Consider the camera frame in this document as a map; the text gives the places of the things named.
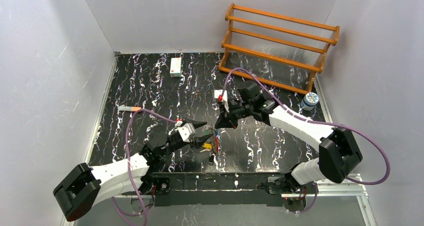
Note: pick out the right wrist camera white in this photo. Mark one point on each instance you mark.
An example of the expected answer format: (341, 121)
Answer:
(221, 97)

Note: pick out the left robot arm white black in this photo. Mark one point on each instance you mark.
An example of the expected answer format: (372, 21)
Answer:
(85, 186)

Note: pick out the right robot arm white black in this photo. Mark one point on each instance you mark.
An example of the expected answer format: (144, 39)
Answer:
(338, 151)

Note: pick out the yellow key tag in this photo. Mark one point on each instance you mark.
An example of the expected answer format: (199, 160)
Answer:
(207, 146)

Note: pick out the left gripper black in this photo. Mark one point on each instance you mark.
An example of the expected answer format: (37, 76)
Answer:
(193, 144)

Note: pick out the aluminium frame rail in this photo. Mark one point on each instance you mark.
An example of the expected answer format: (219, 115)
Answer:
(260, 199)

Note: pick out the white blue round jar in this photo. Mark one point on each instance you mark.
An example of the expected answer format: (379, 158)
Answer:
(310, 100)

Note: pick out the orange grey marker pen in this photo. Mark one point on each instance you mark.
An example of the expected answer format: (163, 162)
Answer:
(129, 108)

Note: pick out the orange wooden shelf rack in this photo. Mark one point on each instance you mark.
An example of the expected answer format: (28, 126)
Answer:
(282, 51)

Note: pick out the steel key organizer red handle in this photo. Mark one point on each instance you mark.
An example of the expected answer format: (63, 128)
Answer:
(214, 140)

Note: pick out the white red small box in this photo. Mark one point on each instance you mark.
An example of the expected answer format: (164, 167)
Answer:
(176, 67)

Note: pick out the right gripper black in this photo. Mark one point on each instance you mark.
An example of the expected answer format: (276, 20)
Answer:
(230, 112)

